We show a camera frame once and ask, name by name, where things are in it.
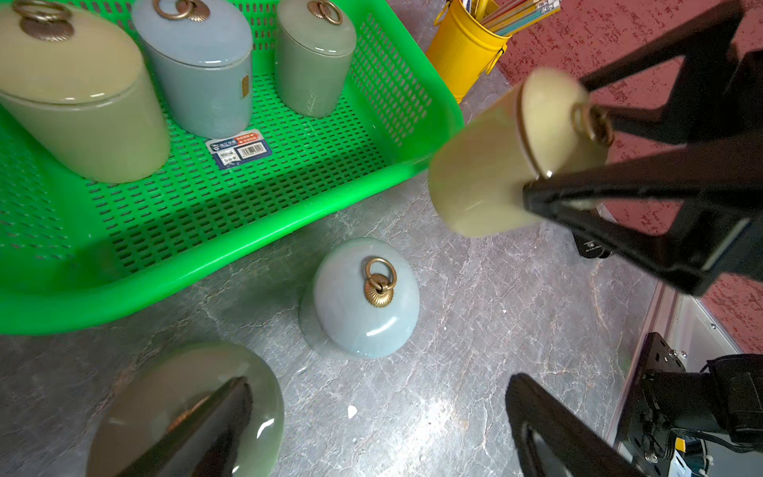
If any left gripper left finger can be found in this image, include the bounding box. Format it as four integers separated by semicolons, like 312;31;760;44
120;377;252;476

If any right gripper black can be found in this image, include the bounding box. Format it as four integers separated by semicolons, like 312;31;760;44
523;1;762;296

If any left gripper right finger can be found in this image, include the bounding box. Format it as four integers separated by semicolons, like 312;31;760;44
505;373;642;476

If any green canister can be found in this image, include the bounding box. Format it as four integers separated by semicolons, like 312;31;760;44
87;342;284;476
275;0;357;118

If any yellow-green canister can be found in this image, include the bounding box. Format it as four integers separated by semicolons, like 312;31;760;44
1;1;171;183
428;68;615;239

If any blue-grey canister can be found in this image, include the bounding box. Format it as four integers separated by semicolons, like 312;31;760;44
298;238;420;360
132;0;252;139

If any green plastic basket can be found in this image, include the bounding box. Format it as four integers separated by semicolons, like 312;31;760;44
1;1;464;335

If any basket barcode sticker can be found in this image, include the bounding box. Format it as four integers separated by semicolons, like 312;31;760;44
206;129;272;170

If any yellow pen bucket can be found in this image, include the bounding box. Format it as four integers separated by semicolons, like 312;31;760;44
426;1;511;103

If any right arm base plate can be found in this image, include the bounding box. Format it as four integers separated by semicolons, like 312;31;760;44
615;332;713;476

